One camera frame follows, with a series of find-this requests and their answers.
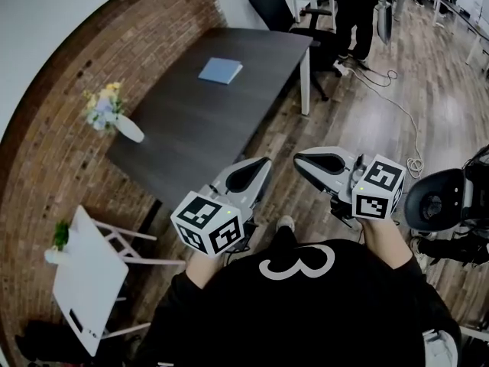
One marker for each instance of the person's black trouser leg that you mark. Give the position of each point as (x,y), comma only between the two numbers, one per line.
(284,237)

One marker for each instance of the blue notebook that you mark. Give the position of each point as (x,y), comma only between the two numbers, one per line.
(219,71)

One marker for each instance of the long white desk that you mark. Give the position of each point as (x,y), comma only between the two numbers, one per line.
(466,17)

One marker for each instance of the black office chair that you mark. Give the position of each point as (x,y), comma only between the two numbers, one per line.
(273,6)

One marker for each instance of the white side table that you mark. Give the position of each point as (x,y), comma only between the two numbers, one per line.
(88,281)

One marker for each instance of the white vase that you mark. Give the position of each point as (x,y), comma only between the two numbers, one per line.
(130,129)

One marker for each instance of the yellow and blue flower bunch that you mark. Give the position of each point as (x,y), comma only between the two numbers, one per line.
(103,105)

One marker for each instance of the white power strip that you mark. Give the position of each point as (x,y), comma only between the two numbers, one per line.
(341,68)

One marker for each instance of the person's grey shoe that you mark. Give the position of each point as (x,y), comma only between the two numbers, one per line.
(285,222)

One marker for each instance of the grey fabric bundle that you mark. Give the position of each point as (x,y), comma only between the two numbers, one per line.
(439,348)

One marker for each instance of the black bag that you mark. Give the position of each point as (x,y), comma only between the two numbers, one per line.
(46,342)

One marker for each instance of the white table leg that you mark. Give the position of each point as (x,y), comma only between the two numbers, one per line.
(305,82)

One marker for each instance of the small green potted plant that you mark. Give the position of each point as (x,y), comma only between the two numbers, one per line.
(61,235)

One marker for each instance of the person's black printed shirt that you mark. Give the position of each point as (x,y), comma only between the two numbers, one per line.
(298,319)

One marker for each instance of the person's right forearm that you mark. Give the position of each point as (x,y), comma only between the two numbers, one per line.
(384,243)

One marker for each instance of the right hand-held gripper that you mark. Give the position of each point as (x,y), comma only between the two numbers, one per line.
(372,201)

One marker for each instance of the grey hanging device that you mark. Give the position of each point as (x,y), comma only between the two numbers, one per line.
(384,13)

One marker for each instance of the person's left forearm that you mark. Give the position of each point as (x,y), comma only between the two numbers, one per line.
(204,270)

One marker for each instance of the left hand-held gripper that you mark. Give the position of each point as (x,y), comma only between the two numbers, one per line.
(206,214)

